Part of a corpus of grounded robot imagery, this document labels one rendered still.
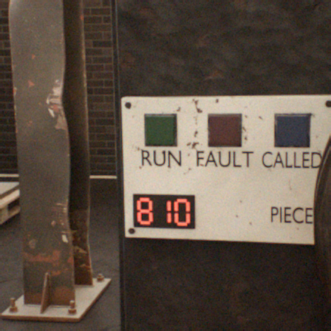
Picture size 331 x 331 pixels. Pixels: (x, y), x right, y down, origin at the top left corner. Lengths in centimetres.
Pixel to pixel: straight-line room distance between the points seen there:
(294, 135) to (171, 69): 17
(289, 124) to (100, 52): 629
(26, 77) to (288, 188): 273
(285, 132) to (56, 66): 266
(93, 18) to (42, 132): 371
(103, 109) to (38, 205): 363
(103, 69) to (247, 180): 626
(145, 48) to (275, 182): 23
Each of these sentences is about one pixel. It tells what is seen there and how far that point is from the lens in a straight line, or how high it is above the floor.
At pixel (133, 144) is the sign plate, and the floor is 118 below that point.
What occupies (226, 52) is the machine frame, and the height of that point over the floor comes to 129.
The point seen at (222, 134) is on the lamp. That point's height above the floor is 120.
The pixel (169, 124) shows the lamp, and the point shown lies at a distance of 89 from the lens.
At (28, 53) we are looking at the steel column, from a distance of 353.
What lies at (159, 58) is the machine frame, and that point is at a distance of 92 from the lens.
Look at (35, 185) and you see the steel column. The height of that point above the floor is 63.
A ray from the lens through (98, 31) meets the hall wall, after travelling 713.
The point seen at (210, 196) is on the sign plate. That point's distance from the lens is 90.
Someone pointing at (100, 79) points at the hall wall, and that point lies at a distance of 714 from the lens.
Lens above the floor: 131
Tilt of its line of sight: 9 degrees down
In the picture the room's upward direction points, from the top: 1 degrees counter-clockwise
